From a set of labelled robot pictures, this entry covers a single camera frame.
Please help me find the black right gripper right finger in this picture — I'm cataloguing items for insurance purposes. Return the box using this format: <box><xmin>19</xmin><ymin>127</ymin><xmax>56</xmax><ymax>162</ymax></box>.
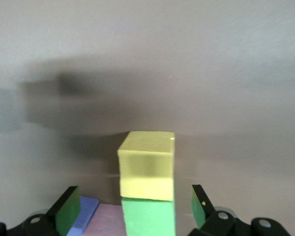
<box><xmin>188</xmin><ymin>184</ymin><xmax>294</xmax><ymax>236</ymax></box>

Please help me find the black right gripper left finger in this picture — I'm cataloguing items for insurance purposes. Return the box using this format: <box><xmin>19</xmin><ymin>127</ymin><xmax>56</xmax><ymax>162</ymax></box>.
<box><xmin>0</xmin><ymin>186</ymin><xmax>82</xmax><ymax>236</ymax></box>

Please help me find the purple foam block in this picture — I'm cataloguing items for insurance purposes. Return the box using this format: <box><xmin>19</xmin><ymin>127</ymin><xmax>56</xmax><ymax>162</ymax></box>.
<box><xmin>68</xmin><ymin>196</ymin><xmax>100</xmax><ymax>236</ymax></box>

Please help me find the bright pink foam block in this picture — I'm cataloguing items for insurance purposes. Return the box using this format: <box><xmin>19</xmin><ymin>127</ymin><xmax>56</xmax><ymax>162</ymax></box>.
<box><xmin>82</xmin><ymin>203</ymin><xmax>127</xmax><ymax>236</ymax></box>

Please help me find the green foam block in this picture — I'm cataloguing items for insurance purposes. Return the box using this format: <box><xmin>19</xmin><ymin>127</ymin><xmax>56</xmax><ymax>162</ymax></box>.
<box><xmin>121</xmin><ymin>198</ymin><xmax>177</xmax><ymax>236</ymax></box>

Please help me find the yellow foam block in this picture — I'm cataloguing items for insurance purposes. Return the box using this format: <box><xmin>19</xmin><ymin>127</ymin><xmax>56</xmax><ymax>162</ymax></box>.
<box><xmin>117</xmin><ymin>131</ymin><xmax>176</xmax><ymax>201</ymax></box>

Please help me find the paper table cover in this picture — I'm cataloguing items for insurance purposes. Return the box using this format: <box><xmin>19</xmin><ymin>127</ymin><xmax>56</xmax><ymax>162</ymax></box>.
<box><xmin>0</xmin><ymin>0</ymin><xmax>295</xmax><ymax>236</ymax></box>

